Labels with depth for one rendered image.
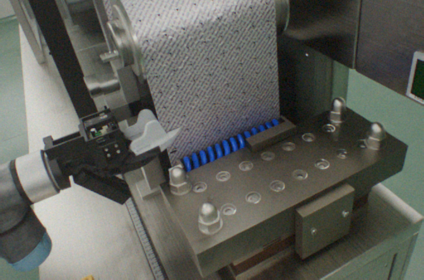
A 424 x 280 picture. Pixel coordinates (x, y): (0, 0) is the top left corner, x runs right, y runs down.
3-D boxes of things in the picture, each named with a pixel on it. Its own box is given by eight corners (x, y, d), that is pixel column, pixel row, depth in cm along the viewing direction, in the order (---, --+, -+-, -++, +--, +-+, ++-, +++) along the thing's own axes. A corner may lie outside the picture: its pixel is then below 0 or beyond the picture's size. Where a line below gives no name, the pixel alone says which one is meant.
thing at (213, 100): (171, 166, 67) (147, 79, 56) (278, 120, 74) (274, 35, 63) (172, 167, 67) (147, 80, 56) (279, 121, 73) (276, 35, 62)
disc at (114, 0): (127, 65, 68) (103, -15, 59) (129, 64, 68) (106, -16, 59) (151, 99, 57) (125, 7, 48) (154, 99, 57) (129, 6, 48)
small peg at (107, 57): (98, 53, 55) (101, 58, 55) (116, 47, 56) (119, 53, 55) (100, 59, 56) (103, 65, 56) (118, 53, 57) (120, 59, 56)
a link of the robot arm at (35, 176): (38, 212, 55) (35, 180, 61) (67, 200, 56) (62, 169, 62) (16, 178, 50) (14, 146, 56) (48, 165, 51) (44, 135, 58)
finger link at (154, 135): (182, 114, 58) (126, 135, 55) (188, 142, 61) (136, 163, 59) (175, 105, 60) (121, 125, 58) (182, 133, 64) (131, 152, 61)
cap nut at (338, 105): (323, 116, 71) (324, 97, 68) (338, 110, 72) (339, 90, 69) (336, 125, 68) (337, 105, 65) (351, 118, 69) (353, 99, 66)
